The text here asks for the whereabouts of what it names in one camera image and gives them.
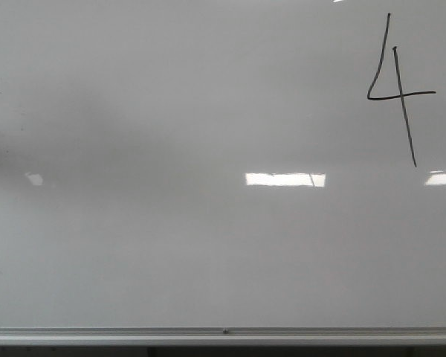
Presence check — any white whiteboard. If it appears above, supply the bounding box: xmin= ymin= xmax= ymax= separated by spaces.
xmin=0 ymin=1 xmax=446 ymax=328

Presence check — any aluminium whiteboard marker tray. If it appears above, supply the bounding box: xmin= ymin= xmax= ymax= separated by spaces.
xmin=0 ymin=327 xmax=446 ymax=347

